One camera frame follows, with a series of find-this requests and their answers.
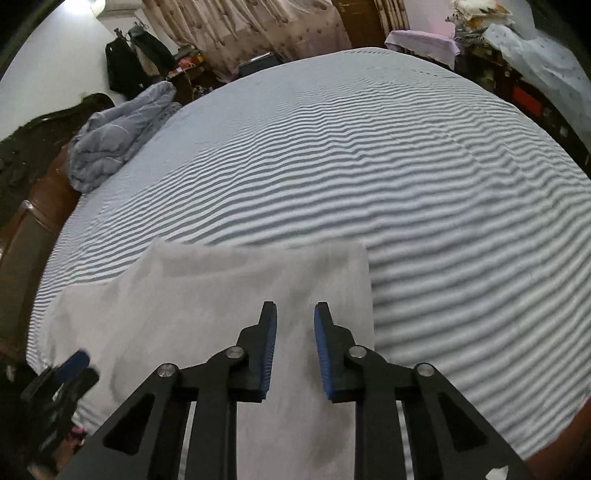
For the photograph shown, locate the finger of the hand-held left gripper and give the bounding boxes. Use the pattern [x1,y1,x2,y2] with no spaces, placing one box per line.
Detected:
[50,350,100,398]

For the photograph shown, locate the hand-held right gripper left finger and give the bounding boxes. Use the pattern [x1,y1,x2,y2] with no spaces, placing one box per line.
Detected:
[55,301,278,480]

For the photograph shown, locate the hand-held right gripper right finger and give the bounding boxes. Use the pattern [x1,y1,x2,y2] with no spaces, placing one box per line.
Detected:
[314,302,536,480]

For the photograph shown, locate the light grey pants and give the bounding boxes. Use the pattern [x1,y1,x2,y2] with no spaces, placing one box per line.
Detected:
[39,237,375,480]

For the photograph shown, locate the bed with grey striped sheet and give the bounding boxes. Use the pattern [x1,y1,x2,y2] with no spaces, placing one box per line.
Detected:
[25,46,591,462]

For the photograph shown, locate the dark carved wooden headboard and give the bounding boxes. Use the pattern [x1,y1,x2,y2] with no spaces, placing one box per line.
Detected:
[0,92,116,356]

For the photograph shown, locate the folded blue-grey quilt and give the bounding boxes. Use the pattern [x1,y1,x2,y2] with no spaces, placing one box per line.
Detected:
[68,80,183,195]

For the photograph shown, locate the black box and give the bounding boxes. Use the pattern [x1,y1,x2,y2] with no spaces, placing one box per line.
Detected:
[238,52,282,77]

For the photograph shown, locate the hanging dark clothes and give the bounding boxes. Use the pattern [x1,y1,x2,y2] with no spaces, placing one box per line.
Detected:
[105,25,176,95]

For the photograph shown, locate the cluttered side table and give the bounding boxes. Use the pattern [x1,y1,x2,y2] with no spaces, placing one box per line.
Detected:
[166,44,227,104]

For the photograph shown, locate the red box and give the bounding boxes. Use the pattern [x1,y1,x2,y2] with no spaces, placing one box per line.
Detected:
[512,88,541,116]

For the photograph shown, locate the brown wooden door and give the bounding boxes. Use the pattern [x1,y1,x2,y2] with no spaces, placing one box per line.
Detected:
[332,0,386,49]

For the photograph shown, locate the narrow beige patterned curtain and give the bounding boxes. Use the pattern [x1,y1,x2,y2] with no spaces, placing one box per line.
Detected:
[374,0,409,33]

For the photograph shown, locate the white air conditioner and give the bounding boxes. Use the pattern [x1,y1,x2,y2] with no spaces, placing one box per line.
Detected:
[90,0,144,17]

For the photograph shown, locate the floral pillow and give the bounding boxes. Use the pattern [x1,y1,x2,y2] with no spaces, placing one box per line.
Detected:
[445,0,515,28]

